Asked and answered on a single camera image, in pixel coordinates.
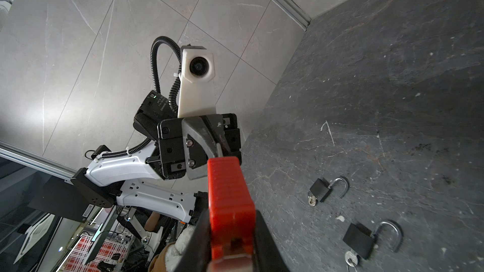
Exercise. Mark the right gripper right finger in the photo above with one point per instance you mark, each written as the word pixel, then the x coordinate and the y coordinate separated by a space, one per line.
pixel 266 256

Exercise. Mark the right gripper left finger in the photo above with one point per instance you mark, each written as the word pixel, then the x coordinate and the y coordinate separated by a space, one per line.
pixel 198 252

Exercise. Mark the red padlock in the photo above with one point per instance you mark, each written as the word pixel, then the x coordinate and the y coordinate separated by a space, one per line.
pixel 232 217

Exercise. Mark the black padlock left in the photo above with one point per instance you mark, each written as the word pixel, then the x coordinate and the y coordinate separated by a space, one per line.
pixel 321 189

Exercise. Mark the black padlock middle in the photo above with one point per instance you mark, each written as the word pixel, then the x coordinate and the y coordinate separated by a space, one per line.
pixel 361 243

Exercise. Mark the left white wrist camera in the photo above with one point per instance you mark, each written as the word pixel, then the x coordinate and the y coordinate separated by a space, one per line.
pixel 196 94

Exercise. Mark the black padlock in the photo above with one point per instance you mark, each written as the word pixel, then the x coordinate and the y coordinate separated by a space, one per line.
pixel 321 189
pixel 361 243

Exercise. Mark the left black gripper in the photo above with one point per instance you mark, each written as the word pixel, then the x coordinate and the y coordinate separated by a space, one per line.
pixel 211 139

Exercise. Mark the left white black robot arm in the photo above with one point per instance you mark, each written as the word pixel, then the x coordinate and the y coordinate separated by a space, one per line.
pixel 122 178

